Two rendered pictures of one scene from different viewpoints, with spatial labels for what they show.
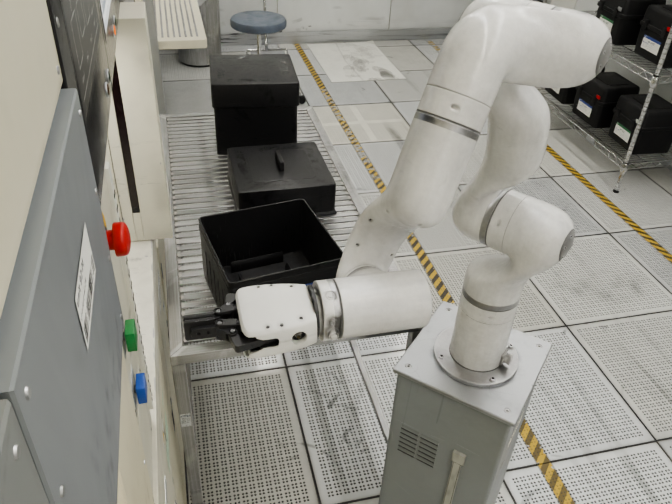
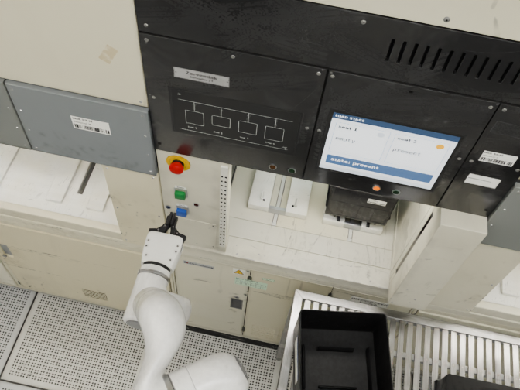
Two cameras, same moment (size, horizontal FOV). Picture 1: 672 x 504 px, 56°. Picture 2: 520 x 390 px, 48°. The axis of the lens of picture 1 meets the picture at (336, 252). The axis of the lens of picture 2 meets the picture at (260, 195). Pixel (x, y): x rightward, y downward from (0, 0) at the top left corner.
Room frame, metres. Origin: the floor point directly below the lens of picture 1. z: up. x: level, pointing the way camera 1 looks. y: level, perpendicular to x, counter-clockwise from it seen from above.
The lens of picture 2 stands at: (1.12, -0.48, 2.65)
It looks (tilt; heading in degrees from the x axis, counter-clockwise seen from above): 58 degrees down; 111
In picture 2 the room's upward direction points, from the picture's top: 7 degrees clockwise
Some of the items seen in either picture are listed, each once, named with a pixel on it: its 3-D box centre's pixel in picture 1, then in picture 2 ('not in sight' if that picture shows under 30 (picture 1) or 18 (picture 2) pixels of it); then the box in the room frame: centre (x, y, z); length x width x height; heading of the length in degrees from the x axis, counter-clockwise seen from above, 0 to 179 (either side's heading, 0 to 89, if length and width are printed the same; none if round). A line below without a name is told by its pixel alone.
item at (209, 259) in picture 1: (270, 265); (340, 362); (1.22, 0.16, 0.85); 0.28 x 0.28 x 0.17; 25
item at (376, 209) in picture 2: not in sight; (365, 176); (1.04, 0.70, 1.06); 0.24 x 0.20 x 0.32; 16
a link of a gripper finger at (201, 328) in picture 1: (210, 333); (165, 223); (0.60, 0.16, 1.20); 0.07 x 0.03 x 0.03; 106
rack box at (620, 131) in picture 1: (643, 123); not in sight; (3.47, -1.74, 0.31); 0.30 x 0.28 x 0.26; 14
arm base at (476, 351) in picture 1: (482, 325); not in sight; (1.04, -0.33, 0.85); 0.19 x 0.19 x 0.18
